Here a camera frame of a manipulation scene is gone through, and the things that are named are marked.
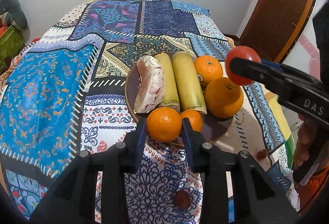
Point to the patchwork printed blanket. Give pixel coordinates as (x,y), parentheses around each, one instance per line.
(51,85)

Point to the brown round plate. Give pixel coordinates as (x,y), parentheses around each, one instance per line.
(216,129)

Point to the orange with sticker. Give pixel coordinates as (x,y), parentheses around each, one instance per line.
(209,67)

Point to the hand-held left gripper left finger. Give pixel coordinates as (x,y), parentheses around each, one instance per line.
(141,135)

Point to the red date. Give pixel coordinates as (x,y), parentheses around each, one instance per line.
(182,199)
(262,154)

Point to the green storage box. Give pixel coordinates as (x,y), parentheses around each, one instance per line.
(9,45)

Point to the yellow bed sheet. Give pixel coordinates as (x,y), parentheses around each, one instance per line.
(285,121)

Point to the yellow sugarcane piece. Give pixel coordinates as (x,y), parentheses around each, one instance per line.
(167,77)
(189,80)

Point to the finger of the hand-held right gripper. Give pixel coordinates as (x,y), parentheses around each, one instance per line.
(252,71)
(270,62)

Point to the peeled pomelo segment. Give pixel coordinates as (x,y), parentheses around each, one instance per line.
(150,85)

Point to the person's right hand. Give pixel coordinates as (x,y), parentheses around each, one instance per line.
(307,136)

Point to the wooden door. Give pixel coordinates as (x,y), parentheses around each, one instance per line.
(277,8)

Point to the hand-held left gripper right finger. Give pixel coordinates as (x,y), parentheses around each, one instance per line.
(186,136)

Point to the large orange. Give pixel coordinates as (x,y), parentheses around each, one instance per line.
(223,98)

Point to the grey plush shark toy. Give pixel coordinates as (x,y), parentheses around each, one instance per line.
(14,12)

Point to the orange garment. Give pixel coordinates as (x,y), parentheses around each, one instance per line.
(314,190)

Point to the red tomato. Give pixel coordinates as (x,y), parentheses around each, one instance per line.
(241,52)

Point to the small orange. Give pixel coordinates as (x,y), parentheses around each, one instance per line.
(164,124)
(192,118)

